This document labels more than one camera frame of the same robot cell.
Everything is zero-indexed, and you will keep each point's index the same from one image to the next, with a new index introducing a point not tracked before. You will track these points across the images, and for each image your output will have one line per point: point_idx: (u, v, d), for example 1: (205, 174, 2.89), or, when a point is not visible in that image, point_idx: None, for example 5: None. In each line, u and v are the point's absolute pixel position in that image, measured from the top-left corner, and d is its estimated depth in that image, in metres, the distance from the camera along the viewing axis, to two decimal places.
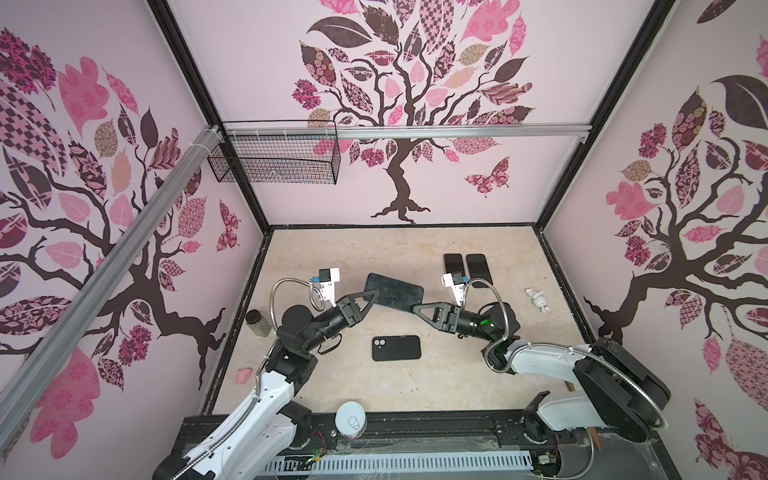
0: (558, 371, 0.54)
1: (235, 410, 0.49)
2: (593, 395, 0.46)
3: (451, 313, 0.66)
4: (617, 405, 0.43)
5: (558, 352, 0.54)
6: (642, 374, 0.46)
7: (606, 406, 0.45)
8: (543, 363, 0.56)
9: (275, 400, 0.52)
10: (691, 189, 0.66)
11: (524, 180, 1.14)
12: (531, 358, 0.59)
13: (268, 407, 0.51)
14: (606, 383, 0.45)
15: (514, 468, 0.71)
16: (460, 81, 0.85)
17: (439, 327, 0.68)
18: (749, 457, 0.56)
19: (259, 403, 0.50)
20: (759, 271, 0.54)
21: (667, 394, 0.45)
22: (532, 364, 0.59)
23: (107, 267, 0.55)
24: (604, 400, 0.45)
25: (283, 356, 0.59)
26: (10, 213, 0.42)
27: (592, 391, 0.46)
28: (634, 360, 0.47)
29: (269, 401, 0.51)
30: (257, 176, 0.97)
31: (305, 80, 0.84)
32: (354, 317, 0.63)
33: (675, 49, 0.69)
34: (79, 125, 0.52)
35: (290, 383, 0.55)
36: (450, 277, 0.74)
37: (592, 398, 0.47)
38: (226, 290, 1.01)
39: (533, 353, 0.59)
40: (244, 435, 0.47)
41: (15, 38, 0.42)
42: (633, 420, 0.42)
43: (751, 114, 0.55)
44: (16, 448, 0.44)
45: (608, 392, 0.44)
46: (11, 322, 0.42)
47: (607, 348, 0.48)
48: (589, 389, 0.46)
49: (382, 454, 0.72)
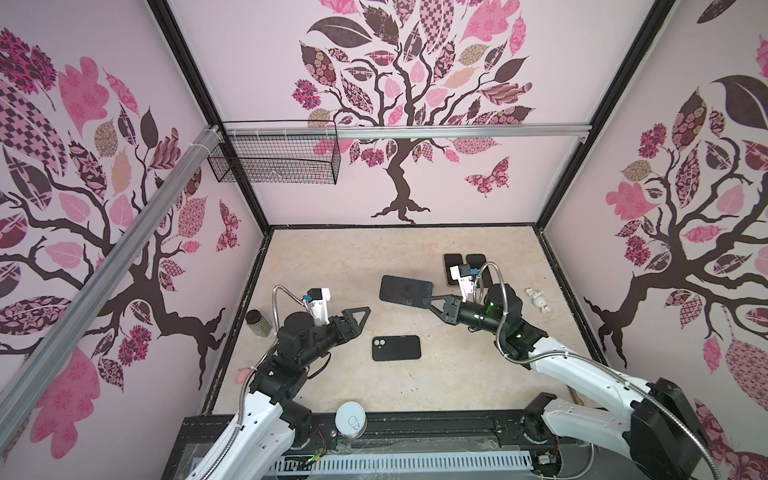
0: (594, 393, 0.49)
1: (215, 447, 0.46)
2: (636, 436, 0.43)
3: (455, 306, 0.70)
4: (667, 458, 0.40)
5: (606, 380, 0.48)
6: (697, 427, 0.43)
7: (648, 450, 0.42)
8: (579, 381, 0.51)
9: (259, 424, 0.50)
10: (691, 189, 0.66)
11: (523, 180, 1.15)
12: (565, 370, 0.53)
13: (254, 432, 0.49)
14: (665, 436, 0.40)
15: (515, 468, 0.71)
16: (460, 81, 0.85)
17: (445, 320, 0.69)
18: (749, 458, 0.56)
19: (243, 430, 0.48)
20: (759, 271, 0.54)
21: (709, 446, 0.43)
22: (561, 374, 0.54)
23: (107, 267, 0.55)
24: (647, 445, 0.42)
25: (268, 372, 0.55)
26: (10, 213, 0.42)
27: (638, 433, 0.43)
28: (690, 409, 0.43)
29: (253, 426, 0.49)
30: (257, 176, 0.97)
31: (305, 80, 0.84)
32: (352, 331, 0.67)
33: (676, 48, 0.71)
34: (79, 125, 0.52)
35: (275, 404, 0.52)
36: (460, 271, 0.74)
37: (634, 439, 0.44)
38: (226, 290, 1.01)
39: (571, 367, 0.52)
40: (231, 464, 0.46)
41: (15, 38, 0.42)
42: (677, 475, 0.40)
43: (751, 114, 0.55)
44: (16, 448, 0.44)
45: (663, 445, 0.40)
46: (12, 322, 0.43)
47: (671, 392, 0.43)
48: (640, 434, 0.42)
49: (382, 454, 0.72)
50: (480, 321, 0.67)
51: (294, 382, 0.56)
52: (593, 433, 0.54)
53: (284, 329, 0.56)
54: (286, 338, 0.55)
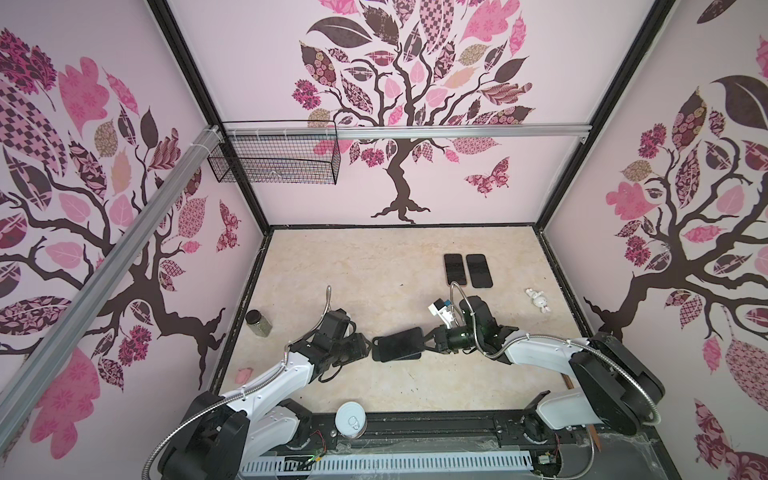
0: (554, 362, 0.54)
1: (261, 376, 0.52)
2: (586, 386, 0.47)
3: (443, 335, 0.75)
4: (609, 396, 0.44)
5: (554, 345, 0.55)
6: (638, 370, 0.46)
7: (600, 400, 0.46)
8: (538, 354, 0.57)
9: (296, 373, 0.56)
10: (691, 189, 0.66)
11: (524, 180, 1.14)
12: (525, 348, 0.60)
13: (291, 378, 0.55)
14: (601, 377, 0.45)
15: (514, 468, 0.71)
16: (460, 81, 0.85)
17: (439, 350, 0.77)
18: (749, 458, 0.56)
19: (285, 372, 0.55)
20: (759, 271, 0.54)
21: (661, 389, 0.45)
22: (527, 355, 0.60)
23: (107, 267, 0.55)
24: (597, 393, 0.46)
25: (306, 345, 0.64)
26: (10, 213, 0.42)
27: (586, 384, 0.47)
28: (630, 355, 0.47)
29: (292, 372, 0.55)
30: (257, 176, 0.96)
31: (305, 80, 0.84)
32: (365, 350, 0.77)
33: (676, 48, 0.71)
34: (79, 125, 0.52)
35: (311, 365, 0.59)
36: (433, 305, 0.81)
37: (585, 390, 0.48)
38: (226, 290, 1.01)
39: (528, 343, 0.60)
40: (271, 393, 0.50)
41: (15, 38, 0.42)
42: (625, 414, 0.43)
43: (751, 114, 0.55)
44: (16, 448, 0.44)
45: (603, 386, 0.44)
46: (11, 322, 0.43)
47: (605, 342, 0.48)
48: (583, 380, 0.47)
49: (382, 454, 0.72)
50: (468, 340, 0.75)
51: (325, 359, 0.63)
52: (576, 413, 0.55)
53: (330, 312, 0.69)
54: (331, 318, 0.68)
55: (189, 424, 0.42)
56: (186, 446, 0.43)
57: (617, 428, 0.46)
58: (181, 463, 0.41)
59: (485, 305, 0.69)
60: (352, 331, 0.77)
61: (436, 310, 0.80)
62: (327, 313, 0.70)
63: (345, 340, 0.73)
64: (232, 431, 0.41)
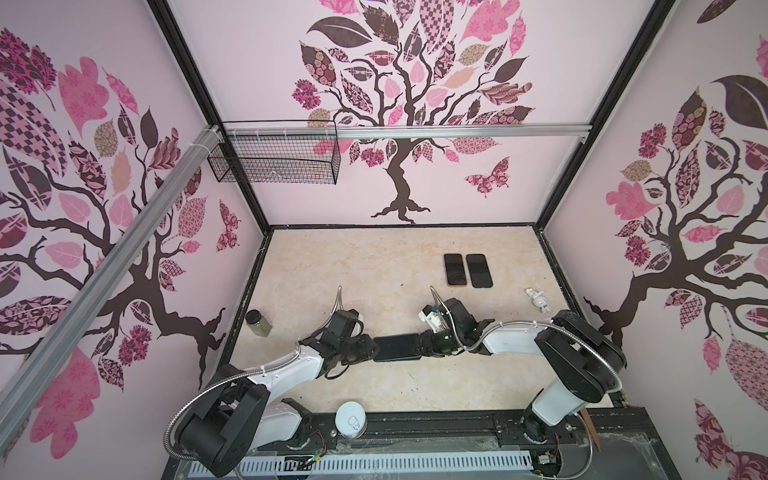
0: (527, 345, 0.57)
1: (278, 359, 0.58)
2: (553, 362, 0.50)
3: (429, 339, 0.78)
4: (571, 366, 0.47)
5: (524, 328, 0.58)
6: (598, 340, 0.49)
7: (566, 371, 0.48)
8: (514, 341, 0.60)
9: (307, 361, 0.58)
10: (691, 189, 0.66)
11: (523, 180, 1.15)
12: (503, 338, 0.62)
13: (303, 367, 0.57)
14: (563, 349, 0.48)
15: (514, 468, 0.71)
16: (459, 82, 0.85)
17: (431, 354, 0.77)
18: (749, 457, 0.56)
19: (298, 359, 0.57)
20: (759, 271, 0.54)
21: (623, 358, 0.48)
22: (504, 343, 0.63)
23: (107, 266, 0.55)
24: (562, 365, 0.48)
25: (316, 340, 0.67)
26: (10, 213, 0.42)
27: (552, 358, 0.50)
28: (591, 328, 0.51)
29: (305, 361, 0.58)
30: (257, 176, 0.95)
31: (305, 80, 0.84)
32: (372, 350, 0.78)
33: (676, 48, 0.71)
34: (79, 125, 0.52)
35: (319, 357, 0.61)
36: (424, 312, 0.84)
37: (552, 364, 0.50)
38: (226, 290, 1.01)
39: (504, 331, 0.62)
40: (286, 376, 0.52)
41: (15, 38, 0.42)
42: (588, 381, 0.46)
43: (751, 114, 0.55)
44: (16, 448, 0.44)
45: (563, 357, 0.47)
46: (11, 322, 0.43)
47: (566, 319, 0.51)
48: (549, 355, 0.50)
49: (382, 454, 0.72)
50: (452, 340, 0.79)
51: (332, 356, 0.66)
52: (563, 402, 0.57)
53: (339, 312, 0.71)
54: (340, 317, 0.70)
55: (210, 396, 0.44)
56: (206, 414, 0.44)
57: (585, 398, 0.48)
58: (197, 432, 0.42)
59: (461, 304, 0.74)
60: (362, 333, 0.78)
61: (426, 317, 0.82)
62: (336, 312, 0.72)
63: (354, 342, 0.77)
64: (254, 403, 0.43)
